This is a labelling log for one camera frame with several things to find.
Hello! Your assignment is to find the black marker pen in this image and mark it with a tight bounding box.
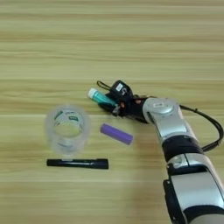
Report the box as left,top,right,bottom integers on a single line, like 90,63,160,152
46,157,109,171

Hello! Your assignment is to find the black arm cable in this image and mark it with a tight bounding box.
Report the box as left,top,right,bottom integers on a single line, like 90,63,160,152
178,104,224,153

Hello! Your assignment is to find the purple rectangular block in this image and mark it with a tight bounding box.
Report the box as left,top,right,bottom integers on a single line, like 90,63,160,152
100,122,134,146

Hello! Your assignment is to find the clear plastic cup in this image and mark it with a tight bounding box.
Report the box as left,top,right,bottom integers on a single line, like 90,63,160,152
44,104,92,157

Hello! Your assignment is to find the teal glue stick white cap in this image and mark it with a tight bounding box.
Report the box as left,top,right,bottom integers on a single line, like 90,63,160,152
87,87,118,107

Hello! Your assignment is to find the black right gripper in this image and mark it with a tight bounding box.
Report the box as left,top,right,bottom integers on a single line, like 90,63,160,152
98,90,150,124

